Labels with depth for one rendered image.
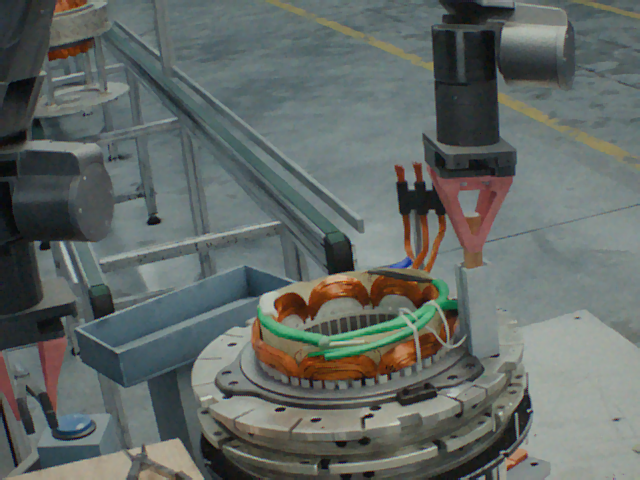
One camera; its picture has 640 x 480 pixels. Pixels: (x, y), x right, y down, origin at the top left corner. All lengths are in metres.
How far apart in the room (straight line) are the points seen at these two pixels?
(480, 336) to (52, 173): 0.46
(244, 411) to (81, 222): 0.33
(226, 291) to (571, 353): 0.58
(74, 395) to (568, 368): 2.32
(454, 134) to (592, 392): 0.76
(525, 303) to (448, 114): 3.04
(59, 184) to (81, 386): 3.11
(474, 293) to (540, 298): 3.00
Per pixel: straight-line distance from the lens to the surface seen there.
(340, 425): 1.13
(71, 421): 1.33
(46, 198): 0.93
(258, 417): 1.16
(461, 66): 1.12
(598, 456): 1.66
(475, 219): 1.17
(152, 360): 1.45
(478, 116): 1.13
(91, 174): 0.93
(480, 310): 1.20
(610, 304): 4.10
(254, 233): 2.96
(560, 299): 4.16
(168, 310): 1.57
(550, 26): 1.12
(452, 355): 1.21
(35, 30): 0.94
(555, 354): 1.95
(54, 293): 1.01
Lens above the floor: 1.61
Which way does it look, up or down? 19 degrees down
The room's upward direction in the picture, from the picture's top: 8 degrees counter-clockwise
